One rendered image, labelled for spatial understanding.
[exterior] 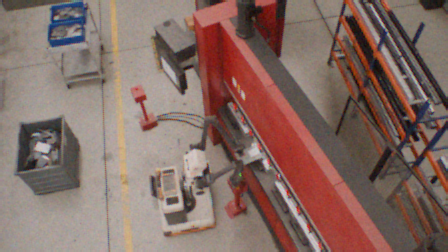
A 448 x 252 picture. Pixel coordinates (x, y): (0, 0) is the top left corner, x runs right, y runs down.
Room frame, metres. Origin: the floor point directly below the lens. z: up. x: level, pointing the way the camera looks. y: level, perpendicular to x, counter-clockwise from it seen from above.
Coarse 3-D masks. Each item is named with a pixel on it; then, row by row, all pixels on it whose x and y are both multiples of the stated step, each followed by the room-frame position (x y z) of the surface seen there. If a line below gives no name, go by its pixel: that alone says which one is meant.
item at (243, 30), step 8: (240, 0) 2.94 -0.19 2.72; (248, 0) 2.93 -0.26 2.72; (240, 8) 2.91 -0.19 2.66; (248, 8) 2.87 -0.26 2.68; (256, 8) 2.86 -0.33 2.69; (240, 16) 2.92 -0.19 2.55; (248, 16) 2.82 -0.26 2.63; (256, 16) 2.86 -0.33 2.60; (240, 24) 2.92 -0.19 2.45; (248, 24) 2.90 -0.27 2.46; (240, 32) 2.92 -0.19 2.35; (248, 32) 2.91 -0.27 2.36
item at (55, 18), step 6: (54, 6) 5.14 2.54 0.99; (60, 6) 5.15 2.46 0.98; (66, 6) 5.16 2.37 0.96; (72, 6) 5.18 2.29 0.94; (78, 6) 5.18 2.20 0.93; (54, 12) 5.10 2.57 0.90; (60, 12) 5.01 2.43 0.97; (66, 12) 4.99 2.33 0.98; (72, 12) 4.99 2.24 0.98; (78, 12) 4.99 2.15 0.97; (84, 12) 5.04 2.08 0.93; (54, 18) 4.90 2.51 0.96; (60, 18) 4.89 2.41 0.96; (66, 18) 4.87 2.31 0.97; (72, 18) 4.84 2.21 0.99; (78, 18) 4.85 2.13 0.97; (84, 18) 4.90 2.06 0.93; (84, 24) 4.86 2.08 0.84
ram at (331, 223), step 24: (240, 72) 2.75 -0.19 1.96; (240, 96) 2.75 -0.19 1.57; (264, 120) 2.27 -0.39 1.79; (288, 144) 1.87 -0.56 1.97; (288, 168) 1.81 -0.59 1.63; (312, 168) 1.55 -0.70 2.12; (312, 192) 1.47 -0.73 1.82; (312, 216) 1.38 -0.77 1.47; (336, 216) 1.18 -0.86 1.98; (336, 240) 1.08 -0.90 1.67; (360, 240) 0.93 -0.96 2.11
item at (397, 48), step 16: (352, 0) 4.39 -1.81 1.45; (368, 0) 4.40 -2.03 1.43; (368, 16) 4.06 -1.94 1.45; (384, 16) 4.03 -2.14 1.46; (400, 32) 3.75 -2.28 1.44; (384, 48) 3.46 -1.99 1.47; (400, 48) 3.45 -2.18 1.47; (416, 64) 3.20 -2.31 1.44; (400, 80) 2.95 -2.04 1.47; (416, 80) 2.96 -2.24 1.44; (432, 80) 2.92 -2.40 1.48; (432, 96) 2.72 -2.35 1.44; (432, 112) 2.49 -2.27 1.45
